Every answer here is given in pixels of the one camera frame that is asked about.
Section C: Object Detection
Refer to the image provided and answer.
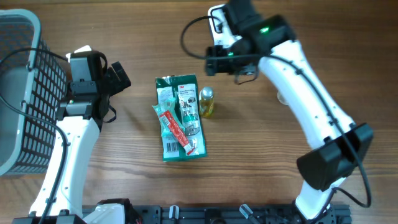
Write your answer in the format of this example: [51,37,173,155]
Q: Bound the yellow oil bottle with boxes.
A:
[199,86,214,118]

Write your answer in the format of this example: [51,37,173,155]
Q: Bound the teal toothbrush pack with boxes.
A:
[152,98,185,138]

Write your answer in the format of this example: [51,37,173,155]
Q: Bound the green 3M package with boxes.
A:
[153,74,207,162]

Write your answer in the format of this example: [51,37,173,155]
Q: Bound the red toothpaste tube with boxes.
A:
[159,110,195,156]

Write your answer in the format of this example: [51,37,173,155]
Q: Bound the green lid jar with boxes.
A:
[277,92,289,106]

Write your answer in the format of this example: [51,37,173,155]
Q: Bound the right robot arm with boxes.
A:
[206,1,374,223]

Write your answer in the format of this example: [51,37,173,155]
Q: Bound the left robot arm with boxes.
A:
[13,50,131,223]

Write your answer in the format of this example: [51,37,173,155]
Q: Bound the white barcode scanner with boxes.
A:
[208,4,242,49]

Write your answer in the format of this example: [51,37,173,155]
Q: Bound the grey plastic shopping basket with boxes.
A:
[1,9,67,175]

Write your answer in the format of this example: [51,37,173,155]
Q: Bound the left camera cable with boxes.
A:
[0,47,70,224]

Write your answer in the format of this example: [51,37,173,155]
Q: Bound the camera cable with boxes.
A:
[0,47,70,224]
[180,14,373,224]

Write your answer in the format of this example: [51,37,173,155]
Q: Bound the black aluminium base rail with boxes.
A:
[126,204,353,224]

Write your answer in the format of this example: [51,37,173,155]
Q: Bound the right camera cable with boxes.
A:
[180,14,373,224]

